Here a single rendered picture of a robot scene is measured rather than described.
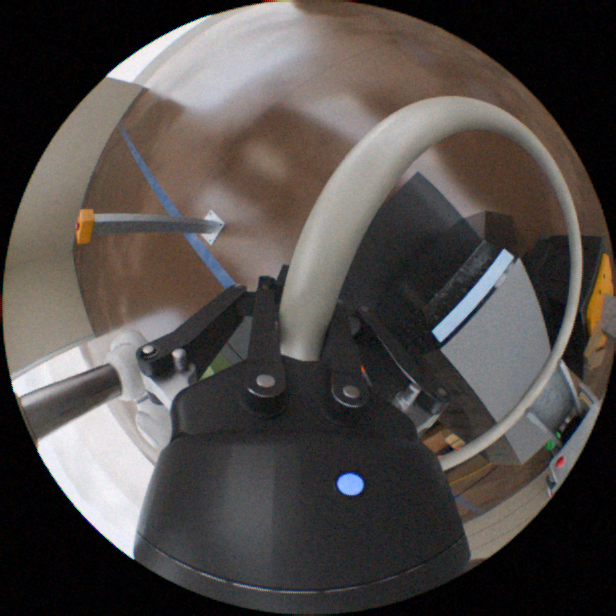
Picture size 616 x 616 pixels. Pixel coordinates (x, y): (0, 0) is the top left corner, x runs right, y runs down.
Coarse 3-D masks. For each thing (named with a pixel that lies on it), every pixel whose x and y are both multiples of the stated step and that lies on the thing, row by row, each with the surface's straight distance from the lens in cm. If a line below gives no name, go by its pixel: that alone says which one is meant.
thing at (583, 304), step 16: (544, 240) 190; (560, 240) 178; (592, 240) 161; (544, 256) 172; (560, 256) 164; (592, 256) 148; (544, 272) 159; (560, 272) 151; (592, 272) 139; (560, 288) 138; (592, 288) 134; (560, 304) 131; (560, 320) 144; (576, 320) 128; (576, 336) 139; (576, 352) 150; (576, 368) 164
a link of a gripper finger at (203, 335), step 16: (240, 288) 15; (208, 304) 12; (224, 304) 12; (192, 320) 11; (208, 320) 11; (224, 320) 12; (240, 320) 15; (176, 336) 10; (192, 336) 10; (208, 336) 11; (224, 336) 13; (144, 352) 9; (160, 352) 9; (192, 352) 10; (208, 352) 11; (144, 368) 9; (160, 368) 9; (160, 400) 10
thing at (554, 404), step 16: (560, 368) 49; (560, 384) 60; (544, 400) 57; (560, 400) 66; (576, 400) 67; (528, 416) 47; (544, 416) 63; (560, 416) 73; (544, 432) 60; (560, 448) 87
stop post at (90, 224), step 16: (80, 224) 114; (96, 224) 116; (112, 224) 119; (128, 224) 124; (144, 224) 129; (160, 224) 136; (176, 224) 143; (192, 224) 152; (208, 224) 165; (224, 224) 166; (80, 240) 115; (208, 240) 174
